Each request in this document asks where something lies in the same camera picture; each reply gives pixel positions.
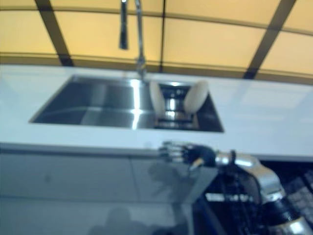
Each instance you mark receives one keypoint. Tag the stainless steel sink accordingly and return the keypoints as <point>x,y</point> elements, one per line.
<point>85,105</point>

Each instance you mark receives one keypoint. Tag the black sink drying rack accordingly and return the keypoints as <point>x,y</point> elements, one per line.
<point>171,120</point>

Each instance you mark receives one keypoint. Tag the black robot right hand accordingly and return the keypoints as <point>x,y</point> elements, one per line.
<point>195,154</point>

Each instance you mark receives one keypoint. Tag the black built-in dishwasher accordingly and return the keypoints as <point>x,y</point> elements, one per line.
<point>210,220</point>

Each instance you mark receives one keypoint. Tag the glossy white cabinet door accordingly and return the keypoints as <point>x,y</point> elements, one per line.
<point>151,186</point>
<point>61,176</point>

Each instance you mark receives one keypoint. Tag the cream ceramic plate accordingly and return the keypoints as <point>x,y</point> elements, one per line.
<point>156,96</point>
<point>195,96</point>

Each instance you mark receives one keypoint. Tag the chrome kitchen faucet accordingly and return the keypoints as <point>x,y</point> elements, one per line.
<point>140,36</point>

